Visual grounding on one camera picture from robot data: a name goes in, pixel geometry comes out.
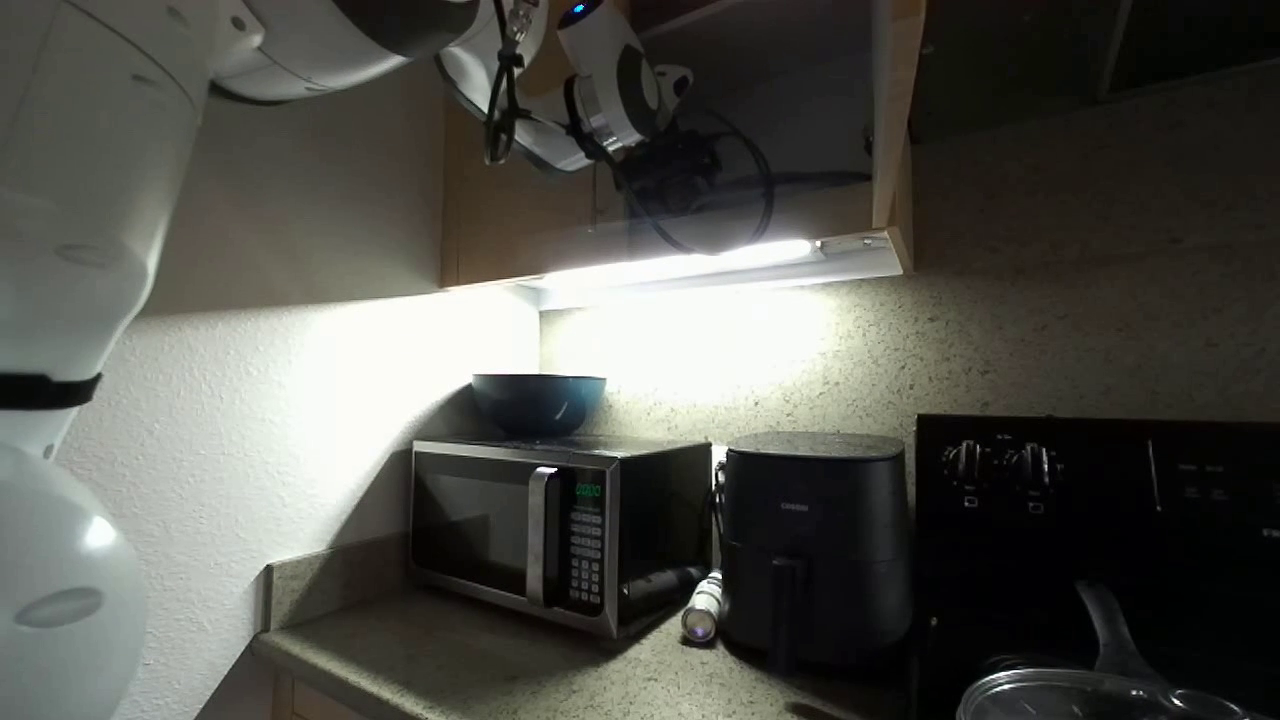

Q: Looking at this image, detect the stainless steel microwave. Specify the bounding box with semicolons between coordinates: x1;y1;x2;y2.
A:
405;436;721;651

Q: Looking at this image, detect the black air fryer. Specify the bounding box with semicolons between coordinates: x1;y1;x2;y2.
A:
717;428;918;682

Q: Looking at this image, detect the dark blue bowl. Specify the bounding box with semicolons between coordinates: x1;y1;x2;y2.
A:
466;370;613;445

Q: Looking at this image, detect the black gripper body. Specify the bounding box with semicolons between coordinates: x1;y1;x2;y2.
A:
620;125;737;216

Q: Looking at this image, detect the pan with lid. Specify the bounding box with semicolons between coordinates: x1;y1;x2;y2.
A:
948;575;1258;720

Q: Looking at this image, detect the small white bottle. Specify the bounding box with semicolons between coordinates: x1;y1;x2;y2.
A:
679;567;733;651

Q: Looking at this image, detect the black kitchen stove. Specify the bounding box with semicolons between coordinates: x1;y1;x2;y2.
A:
909;413;1280;720

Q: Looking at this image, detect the wooden wall cabinet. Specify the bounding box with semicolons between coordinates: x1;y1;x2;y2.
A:
435;0;932;295

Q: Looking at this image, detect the under-cabinet light strip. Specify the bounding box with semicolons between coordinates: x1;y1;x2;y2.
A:
533;224;911;311

